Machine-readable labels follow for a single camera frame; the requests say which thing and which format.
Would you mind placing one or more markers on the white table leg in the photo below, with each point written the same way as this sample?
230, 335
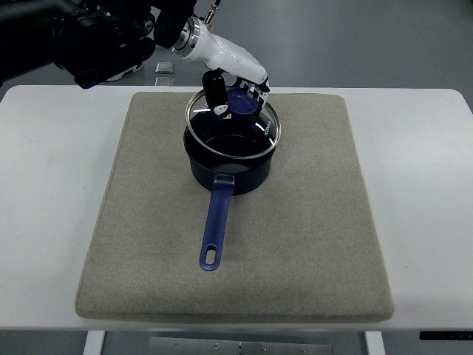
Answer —
94, 343
374, 342

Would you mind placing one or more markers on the black table control panel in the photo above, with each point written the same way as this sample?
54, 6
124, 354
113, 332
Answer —
446, 335

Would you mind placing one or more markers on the dark blue saucepan blue handle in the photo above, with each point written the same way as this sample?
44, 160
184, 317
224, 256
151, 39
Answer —
224, 178

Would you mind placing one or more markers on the glass pot lid blue knob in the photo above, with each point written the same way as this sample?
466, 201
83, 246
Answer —
238, 130

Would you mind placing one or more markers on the white table leg right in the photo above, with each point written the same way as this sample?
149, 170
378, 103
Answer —
374, 342

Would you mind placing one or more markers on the white sneaker on floor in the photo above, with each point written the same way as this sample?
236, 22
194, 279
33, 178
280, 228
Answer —
120, 75

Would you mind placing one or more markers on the upper metal floor plate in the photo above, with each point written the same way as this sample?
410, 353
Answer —
165, 67

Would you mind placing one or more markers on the white table leg left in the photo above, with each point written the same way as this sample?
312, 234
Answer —
94, 343

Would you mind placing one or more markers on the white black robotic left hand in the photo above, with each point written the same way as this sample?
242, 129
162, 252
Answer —
197, 43

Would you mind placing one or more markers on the lower metal floor plate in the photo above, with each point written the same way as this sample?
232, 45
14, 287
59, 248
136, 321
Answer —
164, 81

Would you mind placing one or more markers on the beige fabric mat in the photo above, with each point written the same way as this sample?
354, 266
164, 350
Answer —
302, 247

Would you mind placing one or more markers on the metal floor plate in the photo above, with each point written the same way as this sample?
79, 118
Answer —
165, 67
164, 81

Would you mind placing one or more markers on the metal table base plate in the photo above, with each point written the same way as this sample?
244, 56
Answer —
168, 345

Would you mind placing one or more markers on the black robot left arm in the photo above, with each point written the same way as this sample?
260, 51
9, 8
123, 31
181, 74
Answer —
92, 40

